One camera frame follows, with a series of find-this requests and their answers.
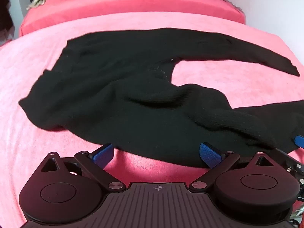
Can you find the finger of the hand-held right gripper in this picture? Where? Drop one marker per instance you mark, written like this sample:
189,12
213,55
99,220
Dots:
299,140
291,160

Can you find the pink bed mattress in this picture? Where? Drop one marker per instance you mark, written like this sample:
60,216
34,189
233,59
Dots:
118,2

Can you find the pink towel blanket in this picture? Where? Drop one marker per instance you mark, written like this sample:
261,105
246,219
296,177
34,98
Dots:
228,76

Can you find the black pants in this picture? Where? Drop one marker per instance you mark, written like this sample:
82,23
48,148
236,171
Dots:
133,95

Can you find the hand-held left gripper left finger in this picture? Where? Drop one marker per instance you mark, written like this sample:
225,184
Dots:
102,156

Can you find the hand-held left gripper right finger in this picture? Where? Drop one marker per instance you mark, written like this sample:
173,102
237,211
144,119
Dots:
209,156

